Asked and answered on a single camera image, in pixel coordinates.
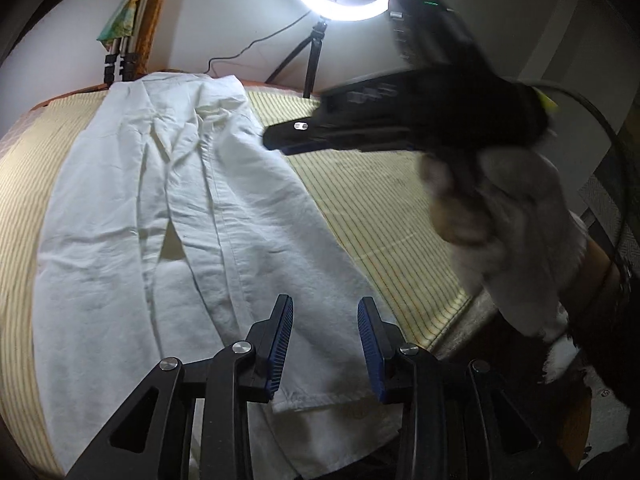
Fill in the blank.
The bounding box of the white long-sleeved shirt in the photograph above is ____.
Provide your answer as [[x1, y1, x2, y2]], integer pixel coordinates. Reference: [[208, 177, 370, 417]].
[[32, 73, 401, 479]]

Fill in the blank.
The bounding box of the right hand white glove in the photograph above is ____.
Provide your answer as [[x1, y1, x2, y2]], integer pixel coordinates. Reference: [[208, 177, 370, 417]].
[[419, 148, 591, 362]]

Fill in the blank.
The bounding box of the yellow striped bed sheet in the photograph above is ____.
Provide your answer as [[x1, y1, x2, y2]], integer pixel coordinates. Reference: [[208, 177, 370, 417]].
[[1, 91, 468, 478]]

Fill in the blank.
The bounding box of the black mini tripod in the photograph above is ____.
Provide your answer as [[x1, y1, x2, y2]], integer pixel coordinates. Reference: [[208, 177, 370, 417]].
[[264, 16, 329, 100]]

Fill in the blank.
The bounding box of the colourful patterned cloth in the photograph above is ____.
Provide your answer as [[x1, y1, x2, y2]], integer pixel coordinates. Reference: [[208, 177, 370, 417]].
[[94, 0, 177, 79]]

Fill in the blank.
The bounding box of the black ring light cable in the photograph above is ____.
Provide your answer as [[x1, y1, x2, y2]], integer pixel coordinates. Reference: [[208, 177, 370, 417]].
[[206, 6, 317, 79]]

